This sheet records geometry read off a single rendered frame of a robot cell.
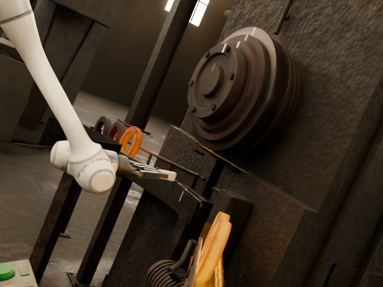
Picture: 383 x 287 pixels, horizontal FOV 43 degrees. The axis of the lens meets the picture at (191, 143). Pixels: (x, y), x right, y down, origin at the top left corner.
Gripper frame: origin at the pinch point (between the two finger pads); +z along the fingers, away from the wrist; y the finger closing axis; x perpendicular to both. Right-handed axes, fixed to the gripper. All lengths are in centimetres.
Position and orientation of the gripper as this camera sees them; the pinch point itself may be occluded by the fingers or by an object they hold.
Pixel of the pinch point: (166, 175)
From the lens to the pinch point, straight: 173.3
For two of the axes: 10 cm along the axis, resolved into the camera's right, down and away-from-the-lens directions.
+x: 3.2, -9.4, -1.5
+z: 8.4, 2.0, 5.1
